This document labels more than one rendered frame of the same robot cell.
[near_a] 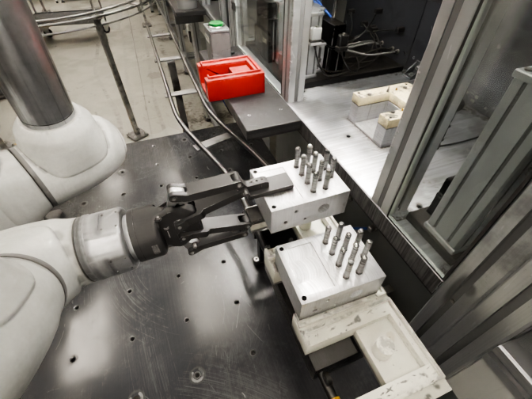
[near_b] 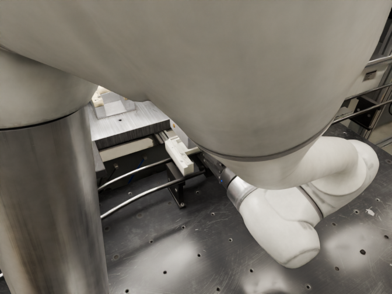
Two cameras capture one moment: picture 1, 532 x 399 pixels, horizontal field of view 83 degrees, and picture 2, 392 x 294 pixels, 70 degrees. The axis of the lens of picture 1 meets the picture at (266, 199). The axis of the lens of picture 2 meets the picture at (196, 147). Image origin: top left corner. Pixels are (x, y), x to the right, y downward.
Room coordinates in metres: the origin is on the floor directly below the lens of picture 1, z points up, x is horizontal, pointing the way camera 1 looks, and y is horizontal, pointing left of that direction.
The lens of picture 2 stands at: (0.41, 0.61, 1.44)
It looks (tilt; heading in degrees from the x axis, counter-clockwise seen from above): 40 degrees down; 263
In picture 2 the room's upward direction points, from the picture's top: straight up
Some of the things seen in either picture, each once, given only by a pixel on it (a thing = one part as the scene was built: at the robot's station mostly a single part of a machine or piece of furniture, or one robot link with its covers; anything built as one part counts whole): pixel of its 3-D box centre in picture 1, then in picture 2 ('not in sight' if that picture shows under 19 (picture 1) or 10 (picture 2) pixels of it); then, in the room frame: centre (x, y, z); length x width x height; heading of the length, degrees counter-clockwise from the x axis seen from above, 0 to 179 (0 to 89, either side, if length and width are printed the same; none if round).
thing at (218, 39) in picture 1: (221, 46); not in sight; (0.95, 0.13, 0.97); 0.08 x 0.08 x 0.12; 21
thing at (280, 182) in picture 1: (267, 185); not in sight; (0.32, 0.00, 0.99); 0.07 x 0.03 x 0.01; 110
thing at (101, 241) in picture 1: (112, 241); (248, 191); (0.24, 0.21, 0.96); 0.09 x 0.06 x 0.09; 20
